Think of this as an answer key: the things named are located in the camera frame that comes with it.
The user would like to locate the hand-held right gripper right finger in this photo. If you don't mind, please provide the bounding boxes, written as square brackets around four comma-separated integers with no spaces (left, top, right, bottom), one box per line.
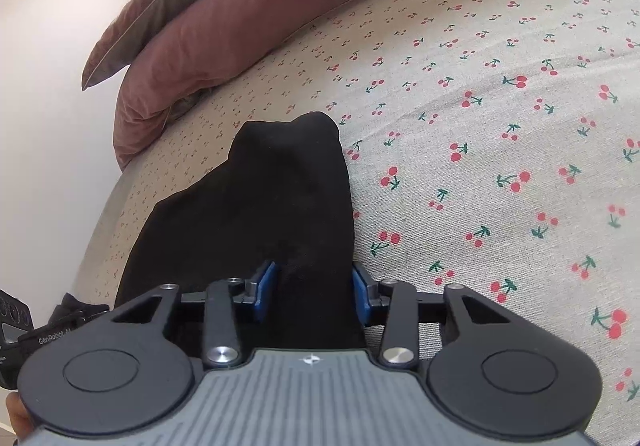
[351,261,514,370]

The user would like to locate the black pants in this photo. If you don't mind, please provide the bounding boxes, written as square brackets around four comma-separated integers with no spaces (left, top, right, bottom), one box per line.
[114,111,369,363]

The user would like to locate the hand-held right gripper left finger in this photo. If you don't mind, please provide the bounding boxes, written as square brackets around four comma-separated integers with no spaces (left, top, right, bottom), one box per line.
[112,259,278,370]

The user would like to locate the person's left hand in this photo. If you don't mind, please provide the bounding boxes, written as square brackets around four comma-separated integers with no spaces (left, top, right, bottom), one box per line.
[6,390,34,443]

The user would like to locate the cherry print bed sheet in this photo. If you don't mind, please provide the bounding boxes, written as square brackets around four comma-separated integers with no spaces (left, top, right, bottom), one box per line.
[80,0,640,446]

